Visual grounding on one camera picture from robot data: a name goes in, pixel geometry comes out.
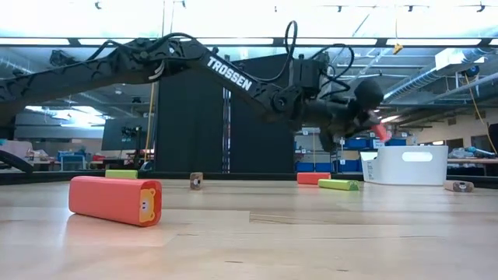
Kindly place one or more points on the red block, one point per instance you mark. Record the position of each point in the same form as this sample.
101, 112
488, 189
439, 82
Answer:
313, 178
381, 133
113, 199

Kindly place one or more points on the natural wooden block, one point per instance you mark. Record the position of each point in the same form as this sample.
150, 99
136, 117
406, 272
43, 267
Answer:
459, 186
196, 181

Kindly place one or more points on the black folding screen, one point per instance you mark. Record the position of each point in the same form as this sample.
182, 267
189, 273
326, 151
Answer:
186, 128

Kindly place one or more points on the yellow hanging hook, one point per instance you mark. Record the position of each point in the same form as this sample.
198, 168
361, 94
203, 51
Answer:
397, 48

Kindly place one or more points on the silver air duct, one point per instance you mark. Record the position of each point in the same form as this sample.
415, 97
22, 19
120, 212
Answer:
420, 79

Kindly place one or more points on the green block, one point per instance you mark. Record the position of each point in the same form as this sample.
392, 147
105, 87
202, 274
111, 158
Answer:
121, 174
338, 184

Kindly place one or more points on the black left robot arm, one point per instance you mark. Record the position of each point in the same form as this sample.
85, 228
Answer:
229, 78

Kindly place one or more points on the blue storage crate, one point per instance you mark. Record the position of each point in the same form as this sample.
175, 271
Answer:
307, 166

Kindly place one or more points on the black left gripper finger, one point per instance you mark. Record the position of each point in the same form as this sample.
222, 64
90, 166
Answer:
363, 122
369, 95

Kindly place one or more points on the black curved bar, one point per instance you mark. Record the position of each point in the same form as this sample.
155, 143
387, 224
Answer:
17, 160

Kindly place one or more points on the black monitor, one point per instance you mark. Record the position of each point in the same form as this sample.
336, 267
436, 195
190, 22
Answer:
116, 136

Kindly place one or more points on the white plastic bin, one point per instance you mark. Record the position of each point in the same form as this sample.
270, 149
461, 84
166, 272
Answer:
404, 171

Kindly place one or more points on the black ceiling fixture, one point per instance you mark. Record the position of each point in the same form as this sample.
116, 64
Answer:
62, 58

